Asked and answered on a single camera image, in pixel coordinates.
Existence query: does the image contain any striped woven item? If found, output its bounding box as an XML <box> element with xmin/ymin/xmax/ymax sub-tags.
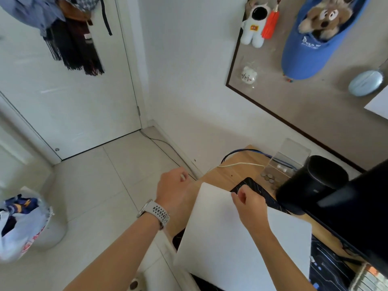
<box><xmin>348</xmin><ymin>263</ymin><xmax>388</xmax><ymax>291</ymax></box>

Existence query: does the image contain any black hanging strap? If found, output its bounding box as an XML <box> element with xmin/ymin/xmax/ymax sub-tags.
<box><xmin>100</xmin><ymin>0</ymin><xmax>113</xmax><ymax>36</ymax></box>

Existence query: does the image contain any bin with plastic bag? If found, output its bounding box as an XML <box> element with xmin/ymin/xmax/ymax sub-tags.
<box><xmin>0</xmin><ymin>186</ymin><xmax>68</xmax><ymax>265</ymax></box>

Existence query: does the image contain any white cable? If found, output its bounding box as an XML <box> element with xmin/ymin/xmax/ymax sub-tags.
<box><xmin>217</xmin><ymin>162</ymin><xmax>265</xmax><ymax>169</ymax></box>

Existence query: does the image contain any person's right forearm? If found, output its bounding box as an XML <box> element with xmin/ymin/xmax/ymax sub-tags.
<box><xmin>246</xmin><ymin>217</ymin><xmax>310</xmax><ymax>291</ymax></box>

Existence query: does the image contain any white paper note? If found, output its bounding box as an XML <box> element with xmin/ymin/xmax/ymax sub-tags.
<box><xmin>363</xmin><ymin>85</ymin><xmax>388</xmax><ymax>120</ymax></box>

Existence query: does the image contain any white astronaut plush toy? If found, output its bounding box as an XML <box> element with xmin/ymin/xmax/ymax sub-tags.
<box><xmin>241</xmin><ymin>4</ymin><xmax>270</xmax><ymax>48</ymax></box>

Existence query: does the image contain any brown hanging bag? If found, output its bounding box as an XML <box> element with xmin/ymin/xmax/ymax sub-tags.
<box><xmin>58</xmin><ymin>0</ymin><xmax>94</xmax><ymax>26</ymax></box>

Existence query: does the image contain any blue hanging shirt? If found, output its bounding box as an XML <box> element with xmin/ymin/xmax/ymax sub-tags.
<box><xmin>0</xmin><ymin>0</ymin><xmax>66</xmax><ymax>37</ymax></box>

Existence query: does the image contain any clear acrylic box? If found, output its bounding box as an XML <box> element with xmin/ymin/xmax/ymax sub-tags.
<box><xmin>261</xmin><ymin>138</ymin><xmax>312</xmax><ymax>192</ymax></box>

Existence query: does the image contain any brown plush animal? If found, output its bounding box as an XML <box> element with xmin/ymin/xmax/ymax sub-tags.
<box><xmin>298</xmin><ymin>0</ymin><xmax>356</xmax><ymax>40</ymax></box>

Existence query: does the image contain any pile of coins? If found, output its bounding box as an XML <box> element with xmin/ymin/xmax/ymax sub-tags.
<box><xmin>262</xmin><ymin>167</ymin><xmax>292</xmax><ymax>191</ymax></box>

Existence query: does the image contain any large white paper sheet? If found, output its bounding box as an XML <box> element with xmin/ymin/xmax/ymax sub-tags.
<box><xmin>173</xmin><ymin>182</ymin><xmax>313</xmax><ymax>291</ymax></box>

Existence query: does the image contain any dark fringed scarf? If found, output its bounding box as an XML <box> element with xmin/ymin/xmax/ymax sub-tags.
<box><xmin>43</xmin><ymin>17</ymin><xmax>105</xmax><ymax>77</ymax></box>

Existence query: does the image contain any dark framed pinboard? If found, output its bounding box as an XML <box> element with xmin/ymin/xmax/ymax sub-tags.
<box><xmin>226</xmin><ymin>0</ymin><xmax>388</xmax><ymax>174</ymax></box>

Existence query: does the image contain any light blue oval case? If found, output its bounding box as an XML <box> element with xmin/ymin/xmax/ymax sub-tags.
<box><xmin>348</xmin><ymin>70</ymin><xmax>384</xmax><ymax>97</ymax></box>

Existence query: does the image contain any thin black floor cable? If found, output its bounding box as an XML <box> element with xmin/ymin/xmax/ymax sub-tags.
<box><xmin>140</xmin><ymin>131</ymin><xmax>198</xmax><ymax>180</ymax></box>

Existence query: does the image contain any white band wristwatch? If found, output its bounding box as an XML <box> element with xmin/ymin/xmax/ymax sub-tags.
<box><xmin>136</xmin><ymin>199</ymin><xmax>170</xmax><ymax>230</ymax></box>

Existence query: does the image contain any black monitor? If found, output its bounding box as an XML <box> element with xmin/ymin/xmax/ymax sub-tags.
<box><xmin>306</xmin><ymin>160</ymin><xmax>388</xmax><ymax>270</ymax></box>

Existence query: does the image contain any person's left forearm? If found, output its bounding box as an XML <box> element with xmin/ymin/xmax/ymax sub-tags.
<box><xmin>62</xmin><ymin>213</ymin><xmax>162</xmax><ymax>291</ymax></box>

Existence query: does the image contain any black cylinder speaker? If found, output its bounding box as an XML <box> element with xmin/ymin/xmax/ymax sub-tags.
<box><xmin>275</xmin><ymin>155</ymin><xmax>349</xmax><ymax>216</ymax></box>

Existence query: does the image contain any blue cap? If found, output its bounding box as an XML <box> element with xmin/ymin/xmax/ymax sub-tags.
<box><xmin>281</xmin><ymin>0</ymin><xmax>373</xmax><ymax>81</ymax></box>

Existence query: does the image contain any orange tassel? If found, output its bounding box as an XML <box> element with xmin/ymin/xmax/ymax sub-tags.
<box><xmin>261</xmin><ymin>0</ymin><xmax>282</xmax><ymax>40</ymax></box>

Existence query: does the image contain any blue cable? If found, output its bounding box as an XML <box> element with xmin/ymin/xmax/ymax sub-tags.
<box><xmin>221</xmin><ymin>148</ymin><xmax>275</xmax><ymax>164</ymax></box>

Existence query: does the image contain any person's right hand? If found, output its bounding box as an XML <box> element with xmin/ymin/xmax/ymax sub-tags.
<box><xmin>231</xmin><ymin>187</ymin><xmax>269</xmax><ymax>231</ymax></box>

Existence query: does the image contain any white door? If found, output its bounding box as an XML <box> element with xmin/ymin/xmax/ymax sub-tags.
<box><xmin>0</xmin><ymin>0</ymin><xmax>143</xmax><ymax>164</ymax></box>

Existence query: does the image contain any grey patterned hanging cloth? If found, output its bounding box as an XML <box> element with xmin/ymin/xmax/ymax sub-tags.
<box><xmin>74</xmin><ymin>0</ymin><xmax>101</xmax><ymax>11</ymax></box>

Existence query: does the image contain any black patterned desk mat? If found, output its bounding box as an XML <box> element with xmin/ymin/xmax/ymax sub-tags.
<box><xmin>229</xmin><ymin>177</ymin><xmax>366</xmax><ymax>291</ymax></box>

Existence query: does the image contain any person's left hand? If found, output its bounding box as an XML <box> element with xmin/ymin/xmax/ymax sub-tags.
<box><xmin>155</xmin><ymin>167</ymin><xmax>192</xmax><ymax>218</ymax></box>

